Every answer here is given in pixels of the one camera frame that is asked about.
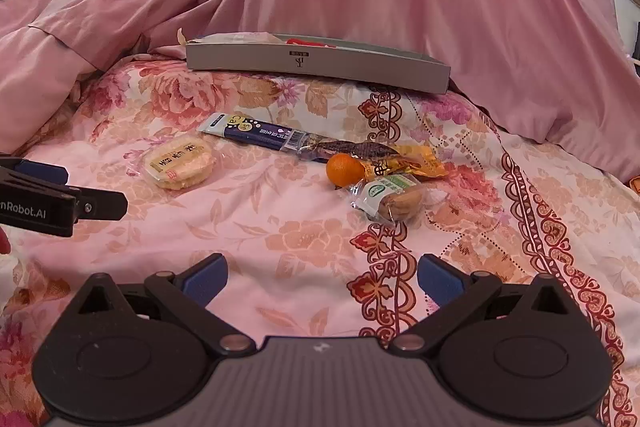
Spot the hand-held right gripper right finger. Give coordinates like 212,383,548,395
389,253,577,355

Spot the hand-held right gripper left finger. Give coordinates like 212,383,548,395
69,253,256,355

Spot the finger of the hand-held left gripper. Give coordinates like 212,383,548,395
0,156,82,198
75,189,129,224

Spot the clear rice cracker packet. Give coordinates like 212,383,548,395
127,131,219,193

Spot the green label cookie packet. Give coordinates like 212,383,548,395
349,174,432,224

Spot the golden yellow snack packet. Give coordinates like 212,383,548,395
360,144,446,183

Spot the orange tangerine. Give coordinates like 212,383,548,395
326,153,366,188

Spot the blue stick snack packet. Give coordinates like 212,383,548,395
197,111,307,153

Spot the grey cardboard box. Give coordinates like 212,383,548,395
185,32,451,96

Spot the red snack packet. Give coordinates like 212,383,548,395
285,37,337,50

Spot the floral bedsheet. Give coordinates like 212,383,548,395
0,53,640,427

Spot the pink quilt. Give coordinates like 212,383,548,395
0,0,151,155

